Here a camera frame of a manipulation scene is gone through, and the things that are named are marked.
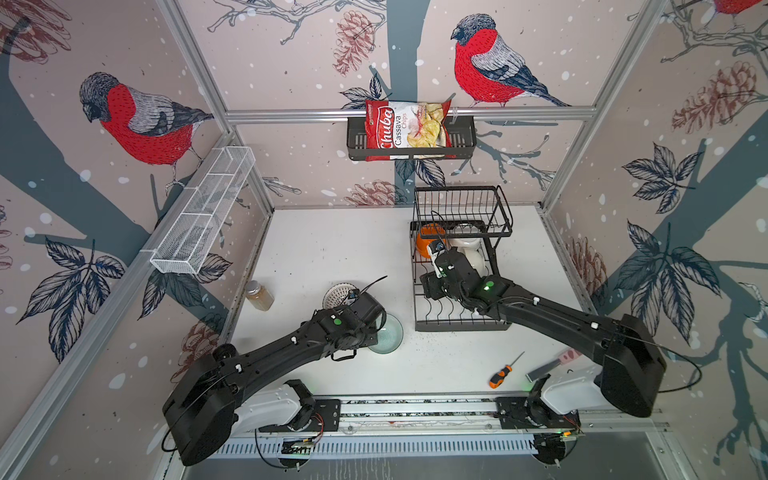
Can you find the aluminium frame corner post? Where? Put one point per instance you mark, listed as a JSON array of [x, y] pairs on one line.
[[185, 40]]

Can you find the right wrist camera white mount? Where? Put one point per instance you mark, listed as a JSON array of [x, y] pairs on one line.
[[437, 253]]

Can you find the glass jar with amber contents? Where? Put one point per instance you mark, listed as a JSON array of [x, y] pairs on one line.
[[258, 295]]

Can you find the white wire wall shelf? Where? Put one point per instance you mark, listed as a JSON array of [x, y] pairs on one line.
[[194, 230]]

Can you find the orange handled screwdriver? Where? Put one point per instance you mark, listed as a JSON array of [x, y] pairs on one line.
[[498, 378]]

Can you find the patterned ceramic bowl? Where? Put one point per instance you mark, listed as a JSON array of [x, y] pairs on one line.
[[340, 295]]

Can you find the black wire dish rack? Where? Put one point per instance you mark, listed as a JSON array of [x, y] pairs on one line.
[[454, 234]]

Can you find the black wall basket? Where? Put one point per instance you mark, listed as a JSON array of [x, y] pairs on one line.
[[461, 143]]

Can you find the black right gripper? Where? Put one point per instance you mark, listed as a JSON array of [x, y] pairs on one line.
[[429, 284]]

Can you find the black round lid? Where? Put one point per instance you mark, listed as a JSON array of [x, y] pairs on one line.
[[224, 351]]

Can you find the red cassava chips bag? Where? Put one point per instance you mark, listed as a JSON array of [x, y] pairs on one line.
[[406, 125]]

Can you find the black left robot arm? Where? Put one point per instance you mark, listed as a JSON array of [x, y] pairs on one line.
[[201, 412]]

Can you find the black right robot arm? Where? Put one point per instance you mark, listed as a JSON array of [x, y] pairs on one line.
[[632, 366]]

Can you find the light green glazed bowl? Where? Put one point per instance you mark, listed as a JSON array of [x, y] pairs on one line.
[[389, 334]]

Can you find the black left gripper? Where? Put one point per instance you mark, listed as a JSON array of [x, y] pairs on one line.
[[373, 338]]

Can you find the cream ceramic bowl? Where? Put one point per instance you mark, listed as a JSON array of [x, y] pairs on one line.
[[476, 260]]

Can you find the orange plastic bowl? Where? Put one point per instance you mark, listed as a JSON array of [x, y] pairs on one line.
[[427, 234]]

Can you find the white plastic bowl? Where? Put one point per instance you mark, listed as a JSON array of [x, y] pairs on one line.
[[472, 243]]

